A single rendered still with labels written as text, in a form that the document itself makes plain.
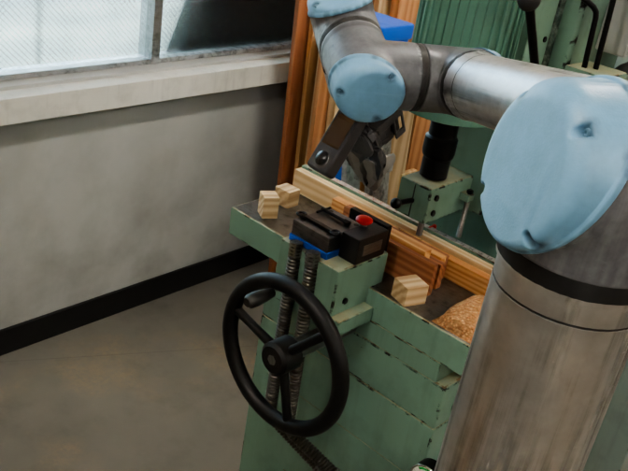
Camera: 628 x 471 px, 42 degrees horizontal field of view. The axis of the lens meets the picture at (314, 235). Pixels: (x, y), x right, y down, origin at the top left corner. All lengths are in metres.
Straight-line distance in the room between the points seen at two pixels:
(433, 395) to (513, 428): 0.83
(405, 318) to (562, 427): 0.83
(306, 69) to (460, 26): 1.56
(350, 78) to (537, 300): 0.54
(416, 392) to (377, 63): 0.65
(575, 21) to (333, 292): 0.64
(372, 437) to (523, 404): 0.99
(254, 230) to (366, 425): 0.44
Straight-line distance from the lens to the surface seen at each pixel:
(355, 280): 1.42
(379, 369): 1.51
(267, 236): 1.61
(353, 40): 1.09
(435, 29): 1.39
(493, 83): 0.97
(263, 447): 1.84
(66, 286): 2.78
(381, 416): 1.55
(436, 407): 1.46
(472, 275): 1.52
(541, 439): 0.63
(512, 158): 0.57
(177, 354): 2.77
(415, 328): 1.43
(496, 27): 1.38
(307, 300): 1.30
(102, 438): 2.44
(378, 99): 1.07
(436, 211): 1.52
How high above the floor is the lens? 1.61
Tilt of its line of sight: 26 degrees down
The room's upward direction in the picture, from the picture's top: 10 degrees clockwise
